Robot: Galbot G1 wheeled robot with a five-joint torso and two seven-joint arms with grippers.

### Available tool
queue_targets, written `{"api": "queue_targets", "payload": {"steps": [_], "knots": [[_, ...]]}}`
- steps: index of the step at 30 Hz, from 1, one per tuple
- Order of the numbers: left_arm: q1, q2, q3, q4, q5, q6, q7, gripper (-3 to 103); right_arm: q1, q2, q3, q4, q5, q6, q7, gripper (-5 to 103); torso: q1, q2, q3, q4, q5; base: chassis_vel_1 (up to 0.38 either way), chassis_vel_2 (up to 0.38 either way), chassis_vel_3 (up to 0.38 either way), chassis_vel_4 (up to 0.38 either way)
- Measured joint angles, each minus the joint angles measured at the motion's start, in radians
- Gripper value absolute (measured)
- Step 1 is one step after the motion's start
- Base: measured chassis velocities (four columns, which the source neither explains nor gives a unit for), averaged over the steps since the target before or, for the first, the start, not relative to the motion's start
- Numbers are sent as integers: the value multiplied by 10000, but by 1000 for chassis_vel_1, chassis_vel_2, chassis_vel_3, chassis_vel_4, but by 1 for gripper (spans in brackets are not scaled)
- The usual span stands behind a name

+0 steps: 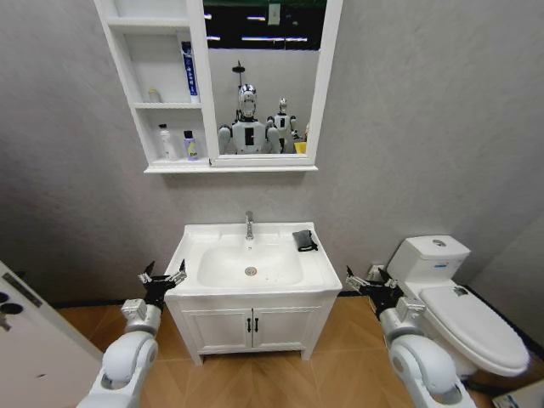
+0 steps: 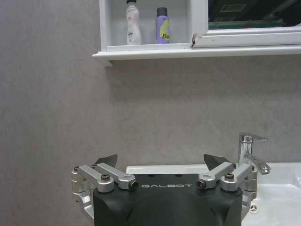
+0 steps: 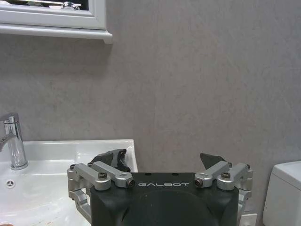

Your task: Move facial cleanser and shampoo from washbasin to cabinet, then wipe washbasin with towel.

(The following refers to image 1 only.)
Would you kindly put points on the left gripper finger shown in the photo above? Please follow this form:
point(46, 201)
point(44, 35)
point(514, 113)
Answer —
point(145, 276)
point(178, 275)

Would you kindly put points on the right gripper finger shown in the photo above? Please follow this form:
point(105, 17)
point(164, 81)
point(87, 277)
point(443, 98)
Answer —
point(355, 281)
point(390, 282)

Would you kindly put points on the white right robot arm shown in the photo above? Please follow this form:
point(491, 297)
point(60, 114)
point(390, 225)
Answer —
point(418, 361)

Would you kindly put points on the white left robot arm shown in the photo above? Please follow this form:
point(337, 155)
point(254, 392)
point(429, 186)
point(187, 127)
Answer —
point(127, 353)

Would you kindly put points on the white ceramic washbasin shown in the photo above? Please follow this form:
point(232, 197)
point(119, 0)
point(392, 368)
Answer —
point(212, 272)

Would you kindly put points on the grey folded towel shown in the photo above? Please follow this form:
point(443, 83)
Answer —
point(304, 240)

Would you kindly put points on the white vanity cabinet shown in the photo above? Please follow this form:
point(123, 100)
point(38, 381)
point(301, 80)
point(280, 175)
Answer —
point(221, 327)

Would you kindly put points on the cabinet mirror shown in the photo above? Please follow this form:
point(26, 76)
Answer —
point(263, 64)

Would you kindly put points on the chrome basin drain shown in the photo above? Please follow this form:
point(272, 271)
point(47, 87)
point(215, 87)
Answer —
point(251, 270)

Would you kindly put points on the white toilet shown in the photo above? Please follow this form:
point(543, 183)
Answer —
point(467, 314)

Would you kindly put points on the chrome faucet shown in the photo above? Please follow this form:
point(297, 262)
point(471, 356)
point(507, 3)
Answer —
point(249, 225)

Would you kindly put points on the purple bottle black cap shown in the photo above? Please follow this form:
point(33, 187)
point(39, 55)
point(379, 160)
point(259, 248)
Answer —
point(191, 149)

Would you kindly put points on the white bottle black cap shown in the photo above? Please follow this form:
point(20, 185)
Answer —
point(166, 144)

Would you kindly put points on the white door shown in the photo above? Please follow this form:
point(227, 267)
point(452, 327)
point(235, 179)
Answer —
point(34, 361)

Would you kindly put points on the cardboard box blue print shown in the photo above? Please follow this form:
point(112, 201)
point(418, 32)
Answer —
point(520, 400)

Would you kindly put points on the small clear jar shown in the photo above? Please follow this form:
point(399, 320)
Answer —
point(154, 96)

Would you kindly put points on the blue white toothpaste tube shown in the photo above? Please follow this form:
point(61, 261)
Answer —
point(190, 72)

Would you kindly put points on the white wall cabinet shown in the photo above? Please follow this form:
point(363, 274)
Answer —
point(170, 127)

